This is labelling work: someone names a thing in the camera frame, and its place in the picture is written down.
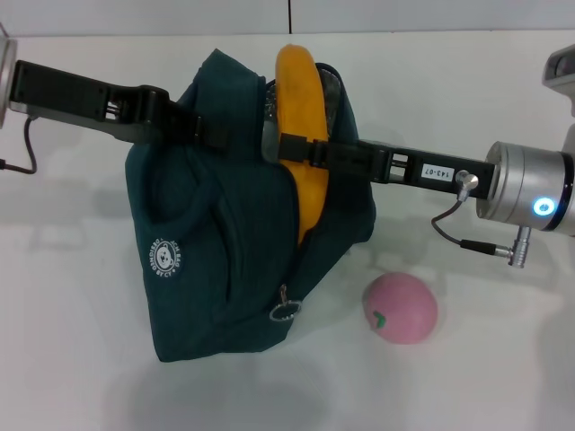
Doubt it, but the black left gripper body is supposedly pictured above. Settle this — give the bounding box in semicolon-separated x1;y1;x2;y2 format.
8;60;174;145

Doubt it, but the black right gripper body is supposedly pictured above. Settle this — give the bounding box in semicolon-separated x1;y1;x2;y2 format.
331;137;498;201

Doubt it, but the yellow banana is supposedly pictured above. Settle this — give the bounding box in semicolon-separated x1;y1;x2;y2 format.
274;43;332;251

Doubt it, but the teal insulated lunch bag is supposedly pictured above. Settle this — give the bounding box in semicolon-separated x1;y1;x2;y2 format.
124;47;377;364

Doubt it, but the pink peach toy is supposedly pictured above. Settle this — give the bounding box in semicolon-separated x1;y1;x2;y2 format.
362;271;439;346

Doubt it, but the left gripper cable with plug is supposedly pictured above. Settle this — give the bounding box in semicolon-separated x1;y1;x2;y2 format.
0;116;38;175

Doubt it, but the gripper cable with plug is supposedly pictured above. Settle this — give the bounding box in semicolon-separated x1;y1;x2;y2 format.
430;169;534;267
0;116;38;175

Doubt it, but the right gripper cable with plug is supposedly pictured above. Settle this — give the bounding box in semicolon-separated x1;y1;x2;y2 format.
430;169;534;267

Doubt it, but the metal zipper pull ring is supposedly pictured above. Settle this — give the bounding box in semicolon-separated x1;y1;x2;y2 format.
269;283;303;322

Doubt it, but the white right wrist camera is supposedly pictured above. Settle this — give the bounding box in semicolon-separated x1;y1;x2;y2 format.
542;43;575;96

